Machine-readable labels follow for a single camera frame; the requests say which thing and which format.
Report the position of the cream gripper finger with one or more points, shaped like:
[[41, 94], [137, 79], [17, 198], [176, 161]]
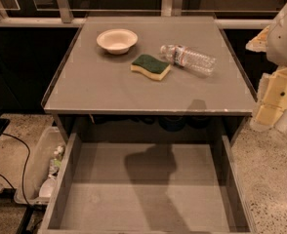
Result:
[[271, 98], [259, 42]]

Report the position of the clear plastic water bottle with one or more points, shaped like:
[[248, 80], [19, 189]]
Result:
[[188, 59]]

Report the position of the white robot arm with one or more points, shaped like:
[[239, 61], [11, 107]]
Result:
[[276, 50]]

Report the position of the grey cabinet with top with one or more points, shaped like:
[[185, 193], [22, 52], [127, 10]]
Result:
[[92, 82]]

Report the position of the open grey top drawer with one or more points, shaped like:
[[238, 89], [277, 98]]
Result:
[[148, 188]]

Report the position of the small bottle in bin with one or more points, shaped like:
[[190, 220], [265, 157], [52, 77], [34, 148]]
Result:
[[56, 161]]

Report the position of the green yellow sponge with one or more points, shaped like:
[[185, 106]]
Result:
[[150, 67]]

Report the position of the white bowl in bin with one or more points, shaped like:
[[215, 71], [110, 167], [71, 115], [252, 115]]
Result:
[[47, 187]]

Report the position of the clear plastic storage bin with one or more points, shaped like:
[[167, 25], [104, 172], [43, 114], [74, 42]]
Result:
[[37, 168]]

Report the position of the metal railing frame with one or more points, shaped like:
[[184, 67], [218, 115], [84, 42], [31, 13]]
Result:
[[234, 14]]

